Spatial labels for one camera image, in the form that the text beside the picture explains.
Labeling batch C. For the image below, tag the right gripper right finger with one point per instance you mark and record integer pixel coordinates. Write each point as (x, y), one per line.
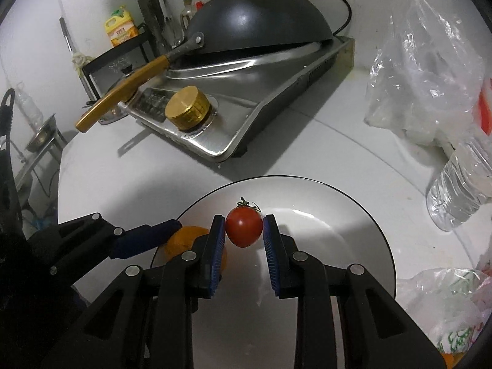
(296, 274)

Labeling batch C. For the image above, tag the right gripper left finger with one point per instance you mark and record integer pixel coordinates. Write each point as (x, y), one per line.
(187, 278)

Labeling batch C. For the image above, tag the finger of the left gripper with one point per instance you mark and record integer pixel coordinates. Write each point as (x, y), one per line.
(89, 233)
(143, 238)

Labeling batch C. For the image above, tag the orange mandarin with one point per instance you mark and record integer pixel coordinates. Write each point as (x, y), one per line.
(182, 241)

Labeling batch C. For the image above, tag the small red tomato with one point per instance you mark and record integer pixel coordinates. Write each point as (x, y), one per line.
(244, 224)

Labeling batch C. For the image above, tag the white plate black rim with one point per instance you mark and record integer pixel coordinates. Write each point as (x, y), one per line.
(245, 325)

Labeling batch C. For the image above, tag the metal bowl on stand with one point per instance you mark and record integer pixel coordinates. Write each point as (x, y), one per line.
(44, 135)

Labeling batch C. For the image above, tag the gold stove knob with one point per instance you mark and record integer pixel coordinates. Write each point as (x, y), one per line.
(187, 108)

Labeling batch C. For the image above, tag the stainless steel gas stove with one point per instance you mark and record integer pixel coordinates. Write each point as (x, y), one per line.
(245, 95)

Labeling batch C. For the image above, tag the printed plastic shopping bag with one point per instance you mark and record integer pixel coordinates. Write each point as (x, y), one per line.
(450, 305)

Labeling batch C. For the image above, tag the black metal rack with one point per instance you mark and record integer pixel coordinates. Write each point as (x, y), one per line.
(104, 71)

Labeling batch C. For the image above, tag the clear plastic water bottle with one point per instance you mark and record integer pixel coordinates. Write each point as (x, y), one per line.
(464, 183)

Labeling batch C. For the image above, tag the yellow oil bottle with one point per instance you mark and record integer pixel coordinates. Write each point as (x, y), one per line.
(120, 27)

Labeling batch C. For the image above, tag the clear plastic bag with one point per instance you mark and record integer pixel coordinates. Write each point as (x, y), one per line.
(426, 78)

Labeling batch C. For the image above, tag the black wok gold handle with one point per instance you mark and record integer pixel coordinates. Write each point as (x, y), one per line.
(231, 26)

